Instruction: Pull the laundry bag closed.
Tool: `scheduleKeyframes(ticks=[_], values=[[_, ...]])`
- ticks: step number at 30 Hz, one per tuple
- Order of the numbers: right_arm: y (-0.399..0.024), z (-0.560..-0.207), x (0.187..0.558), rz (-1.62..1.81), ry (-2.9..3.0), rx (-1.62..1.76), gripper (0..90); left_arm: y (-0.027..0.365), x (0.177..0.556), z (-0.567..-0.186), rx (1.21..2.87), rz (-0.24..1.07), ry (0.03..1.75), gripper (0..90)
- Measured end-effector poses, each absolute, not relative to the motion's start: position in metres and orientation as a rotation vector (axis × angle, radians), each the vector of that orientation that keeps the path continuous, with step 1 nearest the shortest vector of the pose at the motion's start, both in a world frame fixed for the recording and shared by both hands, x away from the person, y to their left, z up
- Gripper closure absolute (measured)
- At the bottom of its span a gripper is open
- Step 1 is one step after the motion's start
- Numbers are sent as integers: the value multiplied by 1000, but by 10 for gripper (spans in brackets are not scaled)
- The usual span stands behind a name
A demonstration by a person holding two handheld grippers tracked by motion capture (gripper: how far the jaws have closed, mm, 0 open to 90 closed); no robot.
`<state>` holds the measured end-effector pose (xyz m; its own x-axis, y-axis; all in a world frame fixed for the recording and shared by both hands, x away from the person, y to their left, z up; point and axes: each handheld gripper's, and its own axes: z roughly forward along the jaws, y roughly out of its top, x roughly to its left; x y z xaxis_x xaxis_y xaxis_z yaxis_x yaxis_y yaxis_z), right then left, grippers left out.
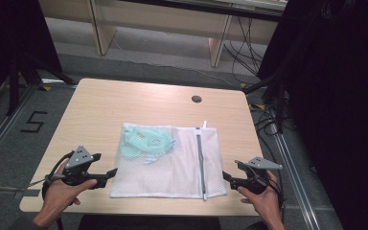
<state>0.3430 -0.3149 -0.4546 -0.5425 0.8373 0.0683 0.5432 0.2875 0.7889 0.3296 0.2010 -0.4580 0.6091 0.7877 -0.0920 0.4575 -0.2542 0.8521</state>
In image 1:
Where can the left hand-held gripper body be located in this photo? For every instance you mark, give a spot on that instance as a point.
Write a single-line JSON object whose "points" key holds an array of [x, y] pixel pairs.
{"points": [[78, 159]]}

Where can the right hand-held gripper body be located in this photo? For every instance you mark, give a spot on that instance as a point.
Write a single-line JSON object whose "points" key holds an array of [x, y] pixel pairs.
{"points": [[255, 174]]}

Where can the white mesh laundry bag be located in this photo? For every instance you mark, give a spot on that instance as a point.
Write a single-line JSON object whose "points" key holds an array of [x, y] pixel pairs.
{"points": [[169, 172]]}

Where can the person's right hand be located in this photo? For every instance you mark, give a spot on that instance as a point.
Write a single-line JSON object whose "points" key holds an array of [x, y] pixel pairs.
{"points": [[263, 204]]}

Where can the person's left hand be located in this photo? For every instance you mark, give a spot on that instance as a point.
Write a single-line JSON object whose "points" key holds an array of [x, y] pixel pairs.
{"points": [[59, 195]]}

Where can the mint green garment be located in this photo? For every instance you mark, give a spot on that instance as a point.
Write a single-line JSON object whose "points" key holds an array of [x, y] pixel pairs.
{"points": [[143, 142]]}

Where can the person's lap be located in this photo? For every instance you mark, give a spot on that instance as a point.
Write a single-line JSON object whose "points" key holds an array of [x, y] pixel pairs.
{"points": [[147, 223]]}

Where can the black metal stand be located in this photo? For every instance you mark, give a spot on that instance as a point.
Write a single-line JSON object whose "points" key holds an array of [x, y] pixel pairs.
{"points": [[276, 99], [16, 83]]}

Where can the black curtain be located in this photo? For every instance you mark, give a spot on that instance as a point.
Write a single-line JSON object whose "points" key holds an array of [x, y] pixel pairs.
{"points": [[335, 105], [9, 35]]}

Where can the light wooden desk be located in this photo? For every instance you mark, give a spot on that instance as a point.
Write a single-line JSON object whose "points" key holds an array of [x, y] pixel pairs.
{"points": [[159, 22]]}

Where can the aluminium floor rail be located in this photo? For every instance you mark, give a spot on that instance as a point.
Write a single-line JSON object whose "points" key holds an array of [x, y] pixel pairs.
{"points": [[295, 179], [3, 127]]}

